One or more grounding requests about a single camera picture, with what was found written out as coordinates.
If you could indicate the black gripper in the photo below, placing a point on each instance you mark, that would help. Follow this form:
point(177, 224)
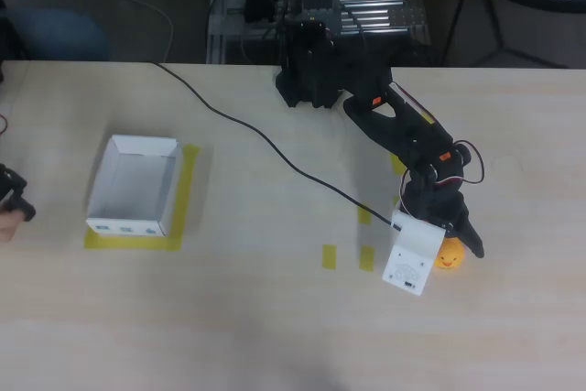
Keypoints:
point(463, 224)

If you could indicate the yellow rubber duck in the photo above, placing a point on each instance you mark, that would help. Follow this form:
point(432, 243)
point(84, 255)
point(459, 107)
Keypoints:
point(448, 258)

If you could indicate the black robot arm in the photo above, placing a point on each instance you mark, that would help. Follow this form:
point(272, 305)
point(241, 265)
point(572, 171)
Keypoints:
point(393, 125)

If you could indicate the white cardboard box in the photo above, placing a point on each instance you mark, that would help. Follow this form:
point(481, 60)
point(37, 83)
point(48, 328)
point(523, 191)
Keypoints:
point(133, 189)

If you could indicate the person's hand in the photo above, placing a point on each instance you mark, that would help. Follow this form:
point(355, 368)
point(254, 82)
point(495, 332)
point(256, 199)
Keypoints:
point(7, 226)

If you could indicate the short yellow tape strip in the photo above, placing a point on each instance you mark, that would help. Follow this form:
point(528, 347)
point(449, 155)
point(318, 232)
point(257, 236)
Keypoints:
point(364, 217)
point(329, 257)
point(397, 202)
point(367, 258)
point(396, 164)

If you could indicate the long yellow tape strip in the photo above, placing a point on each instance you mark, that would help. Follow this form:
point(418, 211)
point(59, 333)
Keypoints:
point(133, 243)
point(185, 180)

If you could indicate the blue chair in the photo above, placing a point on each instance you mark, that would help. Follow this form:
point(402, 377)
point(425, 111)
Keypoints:
point(55, 36)

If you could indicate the white gripper camera housing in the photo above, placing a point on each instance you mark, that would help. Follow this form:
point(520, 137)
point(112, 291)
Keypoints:
point(409, 253)

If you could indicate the metal roller conveyor frame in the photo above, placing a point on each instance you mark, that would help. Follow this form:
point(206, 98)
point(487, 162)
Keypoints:
point(380, 2)

